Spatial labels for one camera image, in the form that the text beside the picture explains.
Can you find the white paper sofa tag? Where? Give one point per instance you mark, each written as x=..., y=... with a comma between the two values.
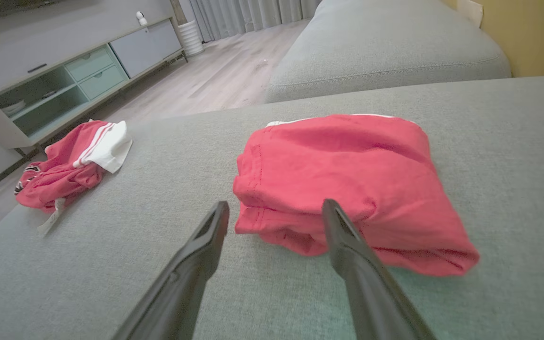
x=470, y=12

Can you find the black remote control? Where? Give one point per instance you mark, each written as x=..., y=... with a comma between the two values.
x=37, y=68

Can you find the folded plain red garment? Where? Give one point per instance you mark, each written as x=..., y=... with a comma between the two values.
x=357, y=179

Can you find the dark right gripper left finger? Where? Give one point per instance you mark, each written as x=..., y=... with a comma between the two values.
x=187, y=283

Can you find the grey mint tv cabinet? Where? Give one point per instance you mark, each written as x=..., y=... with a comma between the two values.
x=144, y=47

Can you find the long yellow sofa back cushion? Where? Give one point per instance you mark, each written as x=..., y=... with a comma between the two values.
x=536, y=42

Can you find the small white camera figurine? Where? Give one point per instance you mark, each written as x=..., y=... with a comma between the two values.
x=141, y=18

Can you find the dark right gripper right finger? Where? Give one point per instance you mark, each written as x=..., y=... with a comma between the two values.
x=371, y=293

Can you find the red shirt with white sleeves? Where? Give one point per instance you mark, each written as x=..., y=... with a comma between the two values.
x=64, y=174

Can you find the grey pleated curtain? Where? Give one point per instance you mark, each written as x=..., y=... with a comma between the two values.
x=253, y=14

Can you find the grey fabric sofa cushion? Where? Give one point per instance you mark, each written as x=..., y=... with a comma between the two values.
x=385, y=47

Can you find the white ribbed plant pot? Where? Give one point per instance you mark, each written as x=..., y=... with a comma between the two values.
x=191, y=40

